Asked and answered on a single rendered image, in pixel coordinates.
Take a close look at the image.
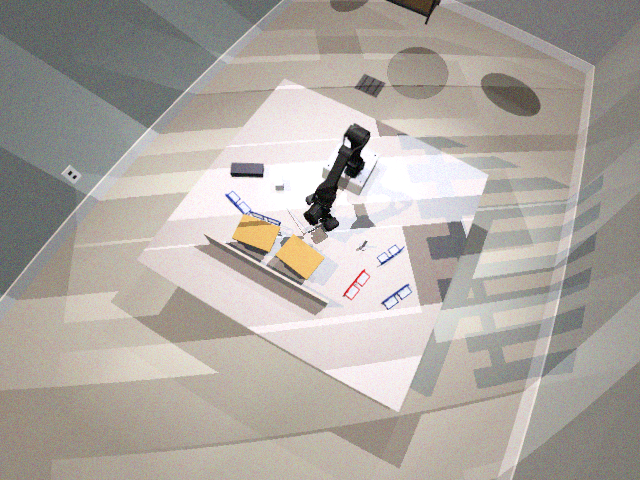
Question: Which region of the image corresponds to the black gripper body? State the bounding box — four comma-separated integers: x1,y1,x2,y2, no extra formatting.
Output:
305,193,339,232

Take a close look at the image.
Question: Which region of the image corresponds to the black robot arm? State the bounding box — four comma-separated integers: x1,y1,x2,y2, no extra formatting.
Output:
303,123,371,226

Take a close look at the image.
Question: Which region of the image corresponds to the tan rectangular block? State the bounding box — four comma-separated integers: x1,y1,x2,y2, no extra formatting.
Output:
232,214,280,255

